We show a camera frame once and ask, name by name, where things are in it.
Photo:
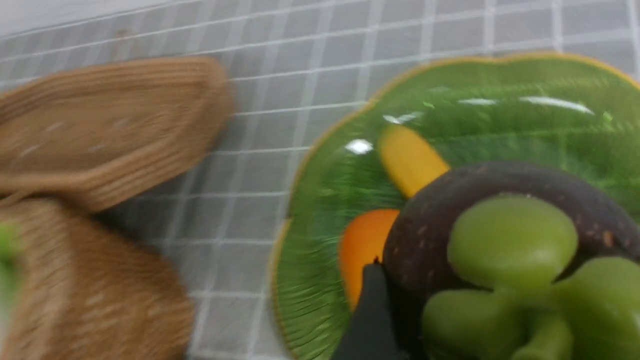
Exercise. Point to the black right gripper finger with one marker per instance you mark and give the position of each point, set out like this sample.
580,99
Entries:
373,332

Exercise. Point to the dark purple plastic mangosteen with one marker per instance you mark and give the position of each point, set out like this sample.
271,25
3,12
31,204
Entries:
514,261

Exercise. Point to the orange plastic mango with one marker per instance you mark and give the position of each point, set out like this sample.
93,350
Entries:
362,242

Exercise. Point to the yellow plastic banana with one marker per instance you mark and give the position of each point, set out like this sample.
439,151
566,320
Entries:
409,160

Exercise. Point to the green glass plate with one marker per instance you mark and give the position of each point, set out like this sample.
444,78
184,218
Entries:
563,111

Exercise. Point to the grey checked tablecloth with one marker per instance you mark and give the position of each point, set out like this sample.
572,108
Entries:
299,66

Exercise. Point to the woven rattan basket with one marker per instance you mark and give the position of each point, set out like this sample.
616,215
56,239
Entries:
88,293

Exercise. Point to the woven rattan basket lid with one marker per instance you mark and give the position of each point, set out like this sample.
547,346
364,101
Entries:
98,136

